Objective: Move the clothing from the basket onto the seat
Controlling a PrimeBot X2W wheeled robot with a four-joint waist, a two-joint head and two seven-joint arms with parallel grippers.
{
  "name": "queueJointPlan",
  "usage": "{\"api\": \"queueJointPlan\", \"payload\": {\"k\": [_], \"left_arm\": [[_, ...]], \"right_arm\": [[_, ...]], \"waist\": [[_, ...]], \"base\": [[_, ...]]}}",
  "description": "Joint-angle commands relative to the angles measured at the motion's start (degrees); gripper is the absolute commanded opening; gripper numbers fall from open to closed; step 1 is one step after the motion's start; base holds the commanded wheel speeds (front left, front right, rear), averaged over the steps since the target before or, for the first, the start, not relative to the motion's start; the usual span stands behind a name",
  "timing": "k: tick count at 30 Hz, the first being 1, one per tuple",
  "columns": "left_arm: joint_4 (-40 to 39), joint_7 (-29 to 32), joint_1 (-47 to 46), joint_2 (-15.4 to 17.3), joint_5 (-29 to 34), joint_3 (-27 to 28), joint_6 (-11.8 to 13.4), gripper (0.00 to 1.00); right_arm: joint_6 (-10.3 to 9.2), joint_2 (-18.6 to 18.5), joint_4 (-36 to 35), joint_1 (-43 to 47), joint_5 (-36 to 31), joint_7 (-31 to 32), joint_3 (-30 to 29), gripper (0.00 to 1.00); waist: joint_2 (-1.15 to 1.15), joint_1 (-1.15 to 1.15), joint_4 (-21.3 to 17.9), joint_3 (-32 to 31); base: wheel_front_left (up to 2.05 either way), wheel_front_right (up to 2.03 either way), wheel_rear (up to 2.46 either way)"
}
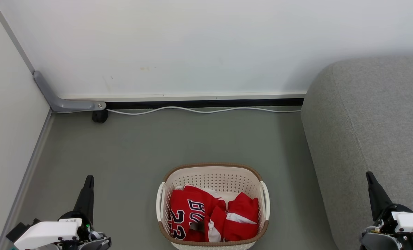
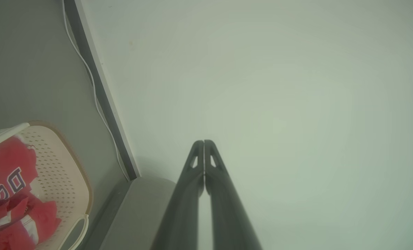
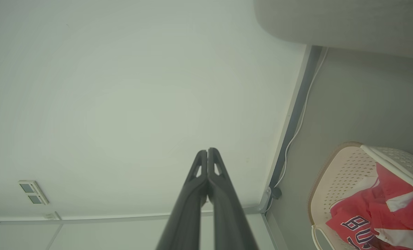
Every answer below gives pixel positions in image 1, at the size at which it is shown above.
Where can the grey fabric sofa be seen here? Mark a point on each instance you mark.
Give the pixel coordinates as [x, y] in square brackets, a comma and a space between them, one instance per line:
[373, 121]

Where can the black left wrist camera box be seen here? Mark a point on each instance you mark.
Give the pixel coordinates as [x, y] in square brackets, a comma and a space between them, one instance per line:
[18, 232]

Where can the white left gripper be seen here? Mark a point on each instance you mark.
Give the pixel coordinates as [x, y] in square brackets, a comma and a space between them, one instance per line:
[47, 232]

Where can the black round frame foot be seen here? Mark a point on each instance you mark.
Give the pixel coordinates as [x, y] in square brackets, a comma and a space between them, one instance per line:
[100, 116]

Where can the white perforated laundry basket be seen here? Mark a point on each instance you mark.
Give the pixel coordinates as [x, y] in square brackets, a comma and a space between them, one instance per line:
[213, 175]

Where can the white baseboard strip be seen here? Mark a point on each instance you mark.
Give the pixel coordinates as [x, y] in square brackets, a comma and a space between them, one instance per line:
[182, 97]

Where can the red basketball jersey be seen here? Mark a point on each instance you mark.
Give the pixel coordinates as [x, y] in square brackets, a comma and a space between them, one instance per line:
[184, 205]

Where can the red shorts white stripes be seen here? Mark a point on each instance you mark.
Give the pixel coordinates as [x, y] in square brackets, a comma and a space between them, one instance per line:
[243, 225]

